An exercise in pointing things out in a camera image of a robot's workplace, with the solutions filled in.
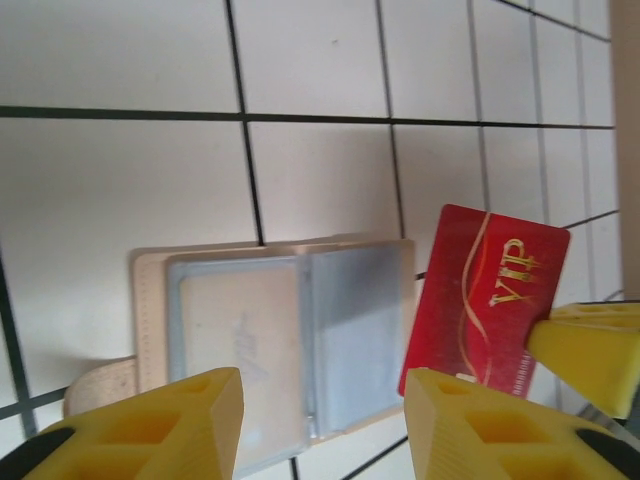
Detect cream VIP card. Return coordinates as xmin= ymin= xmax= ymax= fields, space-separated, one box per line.
xmin=174 ymin=267 xmax=307 ymax=454

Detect red VIP card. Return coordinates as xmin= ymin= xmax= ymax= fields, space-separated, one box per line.
xmin=398 ymin=203 xmax=572 ymax=400

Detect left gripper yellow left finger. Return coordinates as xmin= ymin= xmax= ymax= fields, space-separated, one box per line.
xmin=22 ymin=367 xmax=246 ymax=480

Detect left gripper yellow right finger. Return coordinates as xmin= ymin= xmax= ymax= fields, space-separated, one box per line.
xmin=403 ymin=368 xmax=640 ymax=480

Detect beige card holder wallet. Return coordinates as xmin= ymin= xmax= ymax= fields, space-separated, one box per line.
xmin=62 ymin=232 xmax=416 ymax=476

